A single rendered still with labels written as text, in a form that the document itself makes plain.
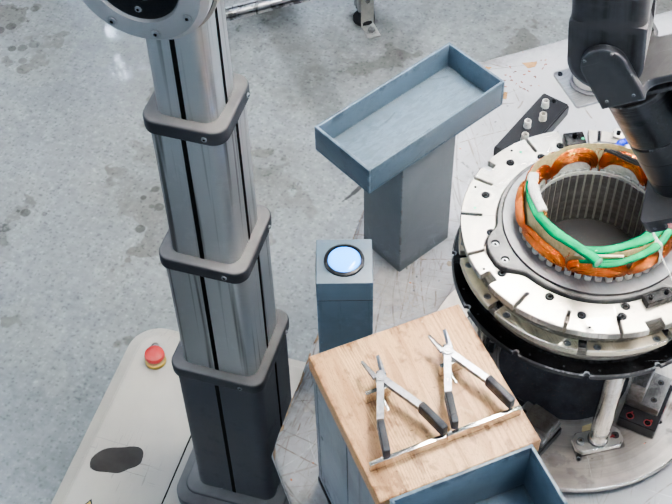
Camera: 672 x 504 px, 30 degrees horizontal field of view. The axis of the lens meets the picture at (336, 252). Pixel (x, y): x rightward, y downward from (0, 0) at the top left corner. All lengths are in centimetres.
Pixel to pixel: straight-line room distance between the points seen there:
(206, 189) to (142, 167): 152
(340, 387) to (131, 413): 101
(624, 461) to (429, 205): 45
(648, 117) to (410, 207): 80
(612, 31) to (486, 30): 249
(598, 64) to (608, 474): 82
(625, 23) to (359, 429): 60
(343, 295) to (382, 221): 29
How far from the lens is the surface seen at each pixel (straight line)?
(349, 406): 139
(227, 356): 187
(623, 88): 98
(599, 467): 168
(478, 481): 138
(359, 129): 171
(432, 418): 135
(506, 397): 137
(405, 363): 142
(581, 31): 96
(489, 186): 155
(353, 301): 156
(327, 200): 299
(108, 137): 320
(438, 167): 176
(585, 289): 145
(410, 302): 183
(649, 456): 170
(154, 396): 238
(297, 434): 170
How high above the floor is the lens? 224
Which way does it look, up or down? 51 degrees down
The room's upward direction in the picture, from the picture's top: 2 degrees counter-clockwise
